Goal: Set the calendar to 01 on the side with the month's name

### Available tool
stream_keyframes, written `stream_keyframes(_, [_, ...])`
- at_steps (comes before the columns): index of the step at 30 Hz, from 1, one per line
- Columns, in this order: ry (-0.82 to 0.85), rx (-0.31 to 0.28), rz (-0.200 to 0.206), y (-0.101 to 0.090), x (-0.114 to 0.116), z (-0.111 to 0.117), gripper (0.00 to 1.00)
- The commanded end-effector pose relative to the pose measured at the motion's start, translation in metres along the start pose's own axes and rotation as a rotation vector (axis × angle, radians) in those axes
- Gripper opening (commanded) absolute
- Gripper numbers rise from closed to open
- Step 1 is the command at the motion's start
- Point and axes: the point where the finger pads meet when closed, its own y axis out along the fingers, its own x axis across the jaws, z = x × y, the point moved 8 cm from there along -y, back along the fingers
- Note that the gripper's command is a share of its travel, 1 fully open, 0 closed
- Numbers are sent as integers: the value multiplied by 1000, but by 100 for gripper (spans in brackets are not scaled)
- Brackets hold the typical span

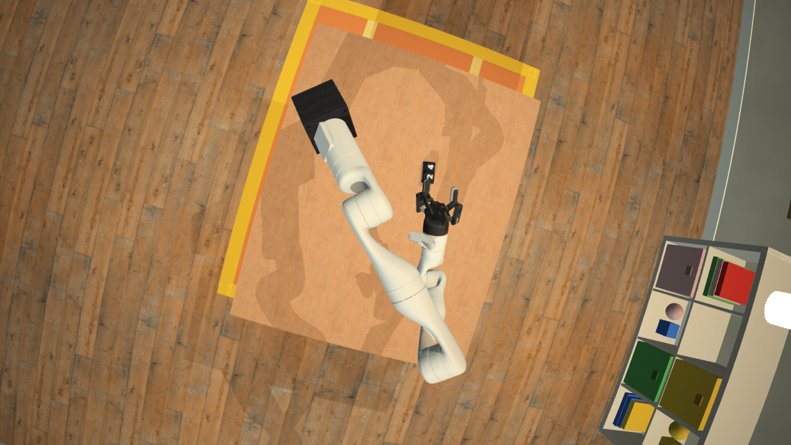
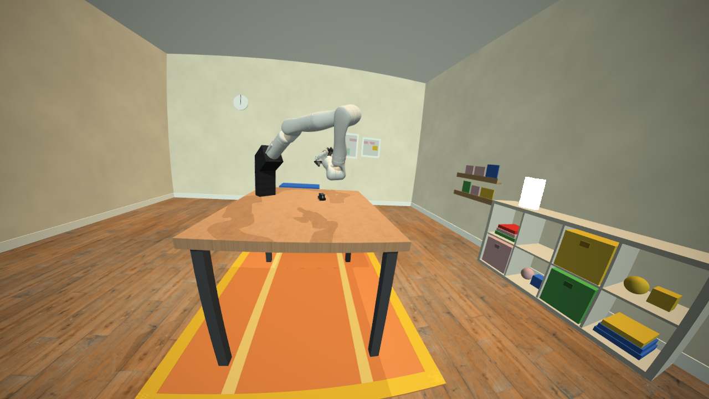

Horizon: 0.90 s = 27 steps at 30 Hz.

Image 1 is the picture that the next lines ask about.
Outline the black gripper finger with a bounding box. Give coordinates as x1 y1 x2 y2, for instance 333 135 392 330
436 187 463 225
416 179 434 215

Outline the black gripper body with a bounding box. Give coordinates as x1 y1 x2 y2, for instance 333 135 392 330
423 201 450 236

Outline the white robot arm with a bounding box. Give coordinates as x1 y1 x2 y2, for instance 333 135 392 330
314 119 467 384

